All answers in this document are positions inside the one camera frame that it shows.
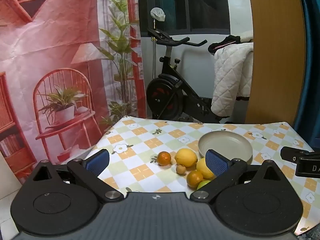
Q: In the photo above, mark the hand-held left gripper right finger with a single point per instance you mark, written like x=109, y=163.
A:
x=216, y=163

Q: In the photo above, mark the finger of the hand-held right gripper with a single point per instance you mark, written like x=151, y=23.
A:
x=290, y=153

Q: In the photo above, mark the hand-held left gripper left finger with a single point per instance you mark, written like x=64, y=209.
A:
x=98, y=161

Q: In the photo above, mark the yellow lemon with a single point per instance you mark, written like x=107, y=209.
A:
x=202, y=168
x=186, y=157

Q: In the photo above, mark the beige round plate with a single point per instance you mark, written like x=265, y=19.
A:
x=225, y=142

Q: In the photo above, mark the green apple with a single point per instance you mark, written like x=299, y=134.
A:
x=203, y=185

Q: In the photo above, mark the orange tangerine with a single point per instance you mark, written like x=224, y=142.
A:
x=164, y=158
x=195, y=179

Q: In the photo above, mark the brown longan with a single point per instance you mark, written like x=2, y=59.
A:
x=180, y=169

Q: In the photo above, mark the checkered floral tablecloth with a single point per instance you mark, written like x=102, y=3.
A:
x=140, y=140

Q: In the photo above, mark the white quilted blanket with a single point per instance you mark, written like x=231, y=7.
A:
x=227, y=80

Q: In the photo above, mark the black exercise bike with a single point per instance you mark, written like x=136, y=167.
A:
x=163, y=96

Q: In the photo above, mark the blue curtain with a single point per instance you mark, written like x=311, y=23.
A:
x=312, y=67

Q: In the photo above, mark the wooden board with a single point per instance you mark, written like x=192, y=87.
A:
x=275, y=55

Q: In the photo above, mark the thin metal pole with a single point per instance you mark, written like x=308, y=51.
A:
x=154, y=67

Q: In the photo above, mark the black pink-striped garment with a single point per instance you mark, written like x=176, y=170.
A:
x=225, y=42

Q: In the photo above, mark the red printed backdrop cloth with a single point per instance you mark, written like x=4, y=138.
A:
x=50, y=42

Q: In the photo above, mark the white cloth cap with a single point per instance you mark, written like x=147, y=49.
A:
x=158, y=14

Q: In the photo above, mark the dark window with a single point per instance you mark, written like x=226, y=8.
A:
x=200, y=5

